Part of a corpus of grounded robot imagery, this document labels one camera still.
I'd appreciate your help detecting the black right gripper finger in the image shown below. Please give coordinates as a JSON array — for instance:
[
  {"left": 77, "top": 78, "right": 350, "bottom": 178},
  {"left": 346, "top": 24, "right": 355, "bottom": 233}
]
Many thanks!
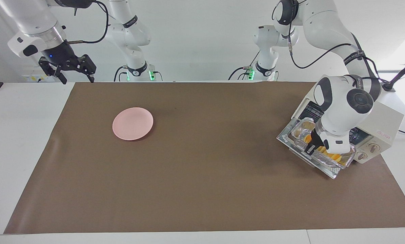
[
  {"left": 39, "top": 58, "right": 67, "bottom": 84},
  {"left": 78, "top": 54, "right": 97, "bottom": 83}
]

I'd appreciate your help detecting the aluminium foil tray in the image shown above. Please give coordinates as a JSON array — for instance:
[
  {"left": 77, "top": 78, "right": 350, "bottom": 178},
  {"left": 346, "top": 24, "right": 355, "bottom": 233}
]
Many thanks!
[{"left": 288, "top": 117, "right": 356, "bottom": 169}]

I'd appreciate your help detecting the striped orange bread roll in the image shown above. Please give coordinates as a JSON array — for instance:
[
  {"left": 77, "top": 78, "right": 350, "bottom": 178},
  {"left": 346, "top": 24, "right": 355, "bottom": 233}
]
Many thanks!
[{"left": 304, "top": 133, "right": 342, "bottom": 163}]

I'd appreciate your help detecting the glass oven door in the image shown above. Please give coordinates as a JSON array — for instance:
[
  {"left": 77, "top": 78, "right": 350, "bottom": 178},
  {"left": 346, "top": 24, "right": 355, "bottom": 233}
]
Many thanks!
[{"left": 276, "top": 127, "right": 349, "bottom": 179}]

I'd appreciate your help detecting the cream toaster oven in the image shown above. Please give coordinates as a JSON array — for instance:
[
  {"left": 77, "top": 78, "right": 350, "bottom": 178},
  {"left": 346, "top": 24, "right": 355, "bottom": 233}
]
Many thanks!
[{"left": 291, "top": 81, "right": 404, "bottom": 165}]

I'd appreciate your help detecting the pink round plate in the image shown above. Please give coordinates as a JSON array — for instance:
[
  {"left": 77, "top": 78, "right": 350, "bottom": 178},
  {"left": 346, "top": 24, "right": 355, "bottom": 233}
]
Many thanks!
[{"left": 112, "top": 107, "right": 154, "bottom": 141}]

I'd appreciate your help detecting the brown table mat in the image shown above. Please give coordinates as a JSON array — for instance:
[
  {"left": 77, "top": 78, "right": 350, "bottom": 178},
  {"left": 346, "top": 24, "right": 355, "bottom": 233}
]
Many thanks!
[{"left": 4, "top": 81, "right": 405, "bottom": 234}]

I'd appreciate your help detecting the white wall power socket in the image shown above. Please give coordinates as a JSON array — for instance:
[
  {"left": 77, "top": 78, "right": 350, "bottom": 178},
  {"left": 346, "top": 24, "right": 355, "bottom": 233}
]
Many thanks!
[{"left": 22, "top": 65, "right": 56, "bottom": 83}]

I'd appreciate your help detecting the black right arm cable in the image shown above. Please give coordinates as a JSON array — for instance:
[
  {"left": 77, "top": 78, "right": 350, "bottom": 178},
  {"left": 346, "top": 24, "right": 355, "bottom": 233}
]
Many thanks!
[{"left": 67, "top": 0, "right": 108, "bottom": 44}]

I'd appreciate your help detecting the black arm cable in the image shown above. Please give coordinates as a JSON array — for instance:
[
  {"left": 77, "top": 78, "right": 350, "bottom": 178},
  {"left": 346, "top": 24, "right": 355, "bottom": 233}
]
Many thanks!
[
  {"left": 272, "top": 0, "right": 392, "bottom": 88},
  {"left": 67, "top": 0, "right": 108, "bottom": 44}
]

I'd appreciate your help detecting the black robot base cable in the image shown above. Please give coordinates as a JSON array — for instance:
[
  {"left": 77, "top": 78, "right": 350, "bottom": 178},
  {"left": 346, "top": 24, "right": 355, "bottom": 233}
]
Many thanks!
[
  {"left": 114, "top": 65, "right": 128, "bottom": 82},
  {"left": 228, "top": 51, "right": 257, "bottom": 81}
]

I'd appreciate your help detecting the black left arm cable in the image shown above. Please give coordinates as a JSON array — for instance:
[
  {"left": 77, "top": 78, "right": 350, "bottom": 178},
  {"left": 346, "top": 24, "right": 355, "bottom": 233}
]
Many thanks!
[{"left": 272, "top": 0, "right": 392, "bottom": 88}]

